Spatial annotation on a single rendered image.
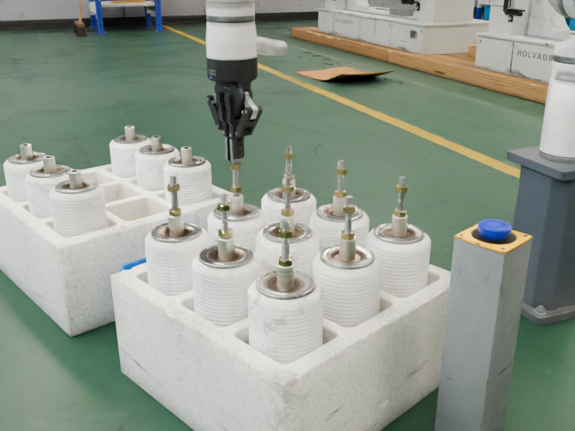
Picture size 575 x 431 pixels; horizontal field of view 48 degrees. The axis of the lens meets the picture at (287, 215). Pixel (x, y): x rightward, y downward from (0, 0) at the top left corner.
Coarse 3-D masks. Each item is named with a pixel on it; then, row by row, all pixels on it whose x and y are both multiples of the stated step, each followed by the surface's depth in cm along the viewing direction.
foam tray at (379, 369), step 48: (144, 288) 96; (432, 288) 96; (144, 336) 97; (192, 336) 86; (240, 336) 86; (336, 336) 84; (384, 336) 87; (432, 336) 96; (144, 384) 101; (192, 384) 90; (240, 384) 81; (288, 384) 75; (336, 384) 82; (384, 384) 90; (432, 384) 101
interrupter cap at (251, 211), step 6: (246, 204) 108; (216, 210) 105; (246, 210) 106; (252, 210) 105; (258, 210) 105; (216, 216) 103; (228, 216) 102; (234, 216) 103; (240, 216) 102; (246, 216) 103; (252, 216) 102
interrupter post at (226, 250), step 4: (232, 236) 88; (220, 240) 88; (224, 240) 87; (228, 240) 87; (232, 240) 88; (220, 244) 88; (224, 244) 87; (228, 244) 88; (232, 244) 88; (220, 248) 88; (224, 248) 88; (228, 248) 88; (232, 248) 88; (220, 252) 88; (224, 252) 88; (228, 252) 88; (232, 252) 88; (220, 256) 88; (224, 256) 88; (228, 256) 88; (232, 256) 89
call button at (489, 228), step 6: (480, 222) 80; (486, 222) 80; (492, 222) 80; (498, 222) 80; (504, 222) 80; (480, 228) 79; (486, 228) 79; (492, 228) 78; (498, 228) 78; (504, 228) 78; (510, 228) 79; (486, 234) 79; (492, 234) 78; (498, 234) 78; (504, 234) 78
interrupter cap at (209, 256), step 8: (208, 248) 91; (216, 248) 91; (240, 248) 91; (248, 248) 91; (200, 256) 89; (208, 256) 89; (216, 256) 90; (240, 256) 89; (248, 256) 89; (208, 264) 86; (216, 264) 86; (224, 264) 86; (232, 264) 86; (240, 264) 86
